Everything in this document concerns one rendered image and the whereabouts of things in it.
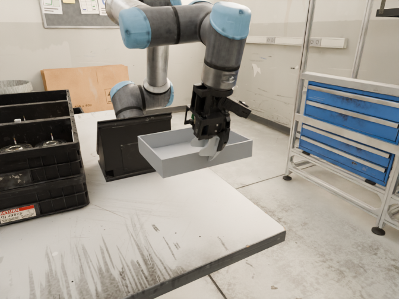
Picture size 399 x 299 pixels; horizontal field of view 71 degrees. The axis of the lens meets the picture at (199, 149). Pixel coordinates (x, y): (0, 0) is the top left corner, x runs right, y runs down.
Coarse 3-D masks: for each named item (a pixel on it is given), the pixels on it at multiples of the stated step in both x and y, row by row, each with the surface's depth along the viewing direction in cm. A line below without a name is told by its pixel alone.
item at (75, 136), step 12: (36, 120) 102; (48, 120) 102; (72, 120) 102; (72, 132) 90; (60, 144) 81; (72, 144) 81; (0, 156) 75; (12, 156) 76; (24, 156) 77; (36, 156) 78
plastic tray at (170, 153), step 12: (168, 132) 87; (180, 132) 89; (192, 132) 91; (144, 144) 78; (156, 144) 86; (168, 144) 88; (180, 144) 89; (228, 144) 88; (240, 144) 76; (252, 144) 79; (144, 156) 80; (156, 156) 70; (168, 156) 80; (180, 156) 69; (192, 156) 70; (204, 156) 72; (228, 156) 76; (240, 156) 78; (156, 168) 72; (168, 168) 68; (180, 168) 70; (192, 168) 72
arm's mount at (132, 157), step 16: (112, 128) 101; (128, 128) 104; (144, 128) 106; (160, 128) 110; (96, 144) 115; (112, 144) 103; (128, 144) 105; (112, 160) 105; (128, 160) 108; (144, 160) 111; (112, 176) 108; (128, 176) 110
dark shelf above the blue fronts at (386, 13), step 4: (384, 8) 159; (388, 8) 157; (392, 8) 155; (396, 8) 154; (376, 12) 163; (384, 12) 159; (388, 12) 157; (392, 12) 155; (396, 12) 154; (376, 16) 163; (380, 16) 161; (384, 16) 160; (388, 16) 169; (392, 16) 171; (396, 16) 172
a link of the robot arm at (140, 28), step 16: (112, 0) 78; (128, 0) 67; (112, 16) 80; (128, 16) 53; (144, 16) 53; (160, 16) 54; (176, 16) 55; (128, 32) 53; (144, 32) 54; (160, 32) 55; (176, 32) 56; (128, 48) 57; (144, 48) 57
